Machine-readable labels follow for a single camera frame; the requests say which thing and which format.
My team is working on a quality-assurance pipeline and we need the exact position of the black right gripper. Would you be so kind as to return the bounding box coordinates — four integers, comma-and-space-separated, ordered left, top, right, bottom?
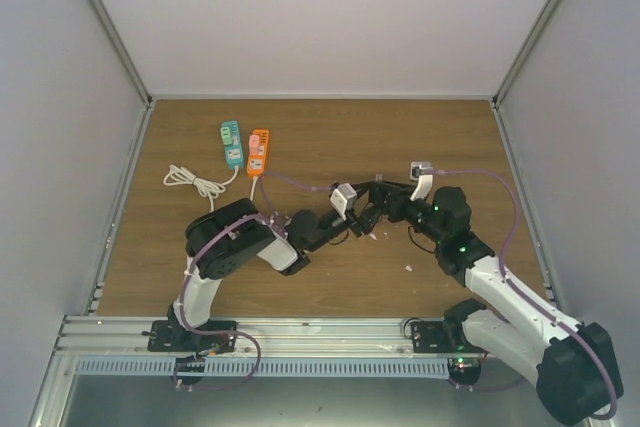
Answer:
371, 180, 446, 245

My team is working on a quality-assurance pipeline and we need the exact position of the pink plug adapter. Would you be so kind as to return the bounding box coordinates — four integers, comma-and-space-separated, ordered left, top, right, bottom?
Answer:
248, 134, 260, 156

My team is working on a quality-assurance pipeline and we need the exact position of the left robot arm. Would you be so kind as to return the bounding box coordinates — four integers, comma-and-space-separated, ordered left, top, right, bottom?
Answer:
168, 198, 382, 351

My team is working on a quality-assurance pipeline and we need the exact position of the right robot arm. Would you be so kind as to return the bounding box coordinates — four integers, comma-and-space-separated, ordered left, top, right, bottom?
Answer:
369, 181, 624, 426

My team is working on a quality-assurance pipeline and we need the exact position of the white debris chips right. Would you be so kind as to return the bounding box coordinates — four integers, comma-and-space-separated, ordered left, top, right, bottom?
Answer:
369, 231, 390, 241

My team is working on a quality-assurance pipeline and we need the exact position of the orange power strip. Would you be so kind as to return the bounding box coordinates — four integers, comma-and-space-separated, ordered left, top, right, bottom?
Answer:
247, 129, 270, 178

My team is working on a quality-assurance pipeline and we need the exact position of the teal power strip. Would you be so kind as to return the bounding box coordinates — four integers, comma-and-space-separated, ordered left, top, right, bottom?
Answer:
220, 120, 245, 170

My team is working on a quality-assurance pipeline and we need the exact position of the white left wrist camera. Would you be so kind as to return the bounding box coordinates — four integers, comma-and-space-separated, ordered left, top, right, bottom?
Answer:
330, 183, 358, 221

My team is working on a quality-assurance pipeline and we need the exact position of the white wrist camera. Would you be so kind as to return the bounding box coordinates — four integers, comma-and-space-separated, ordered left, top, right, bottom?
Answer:
409, 161, 434, 201
330, 183, 358, 221

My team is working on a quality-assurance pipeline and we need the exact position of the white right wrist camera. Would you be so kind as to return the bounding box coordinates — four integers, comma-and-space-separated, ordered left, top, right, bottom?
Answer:
409, 161, 434, 201

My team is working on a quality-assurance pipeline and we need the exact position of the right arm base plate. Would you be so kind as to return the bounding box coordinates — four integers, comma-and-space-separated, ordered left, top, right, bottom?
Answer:
401, 318, 484, 355

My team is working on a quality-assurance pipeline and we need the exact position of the white coiled teal-strip cable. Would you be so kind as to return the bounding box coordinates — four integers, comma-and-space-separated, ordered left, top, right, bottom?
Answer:
163, 164, 241, 213

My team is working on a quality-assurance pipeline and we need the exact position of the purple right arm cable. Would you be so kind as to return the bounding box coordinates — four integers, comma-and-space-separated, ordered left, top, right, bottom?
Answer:
432, 168, 619, 421

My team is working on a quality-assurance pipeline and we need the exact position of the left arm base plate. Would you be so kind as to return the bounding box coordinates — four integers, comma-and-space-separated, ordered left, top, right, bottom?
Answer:
141, 319, 236, 354

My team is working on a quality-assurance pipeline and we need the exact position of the slotted cable duct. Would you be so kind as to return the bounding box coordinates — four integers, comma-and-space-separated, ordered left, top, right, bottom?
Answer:
76, 356, 449, 379

